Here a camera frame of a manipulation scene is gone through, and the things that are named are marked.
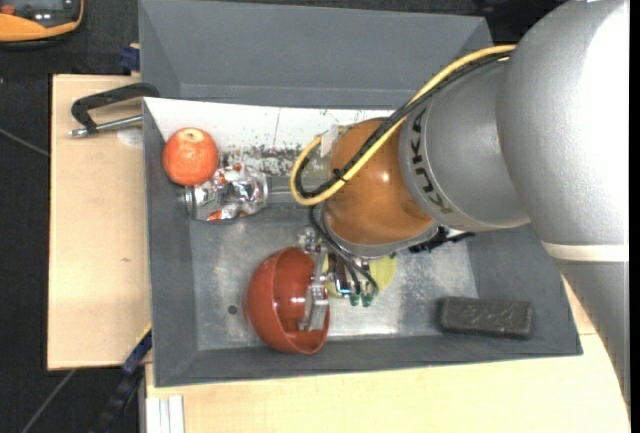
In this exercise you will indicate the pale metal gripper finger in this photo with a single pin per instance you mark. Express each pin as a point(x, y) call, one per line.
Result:
point(306, 318)
point(319, 297)

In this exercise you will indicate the red plastic bowl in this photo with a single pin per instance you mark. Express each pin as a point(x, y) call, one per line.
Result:
point(272, 293)

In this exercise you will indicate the yellow round disc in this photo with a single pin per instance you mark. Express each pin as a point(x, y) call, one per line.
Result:
point(386, 271)

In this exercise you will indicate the crushed silver can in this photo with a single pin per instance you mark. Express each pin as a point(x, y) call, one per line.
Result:
point(230, 196)

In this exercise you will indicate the dark green flat block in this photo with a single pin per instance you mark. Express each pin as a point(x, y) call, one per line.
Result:
point(485, 317)

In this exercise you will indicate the orange fruit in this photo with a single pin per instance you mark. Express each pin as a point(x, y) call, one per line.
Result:
point(190, 157)

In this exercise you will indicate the grey metal bin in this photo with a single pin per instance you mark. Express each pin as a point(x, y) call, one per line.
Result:
point(300, 51)

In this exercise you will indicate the pale wood board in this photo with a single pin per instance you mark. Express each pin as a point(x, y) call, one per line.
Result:
point(95, 221)

